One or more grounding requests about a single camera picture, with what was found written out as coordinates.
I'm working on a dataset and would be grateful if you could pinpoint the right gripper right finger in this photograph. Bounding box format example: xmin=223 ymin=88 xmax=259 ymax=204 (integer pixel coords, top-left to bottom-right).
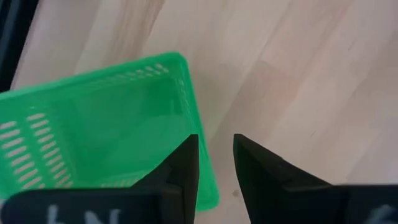
xmin=233 ymin=133 xmax=398 ymax=224

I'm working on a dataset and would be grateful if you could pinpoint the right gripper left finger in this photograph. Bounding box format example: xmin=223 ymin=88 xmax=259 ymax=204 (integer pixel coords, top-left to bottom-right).
xmin=0 ymin=134 xmax=200 ymax=224

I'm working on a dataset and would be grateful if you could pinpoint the green slotted plastic basket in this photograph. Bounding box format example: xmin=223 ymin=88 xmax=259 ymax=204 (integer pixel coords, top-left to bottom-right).
xmin=0 ymin=51 xmax=220 ymax=212

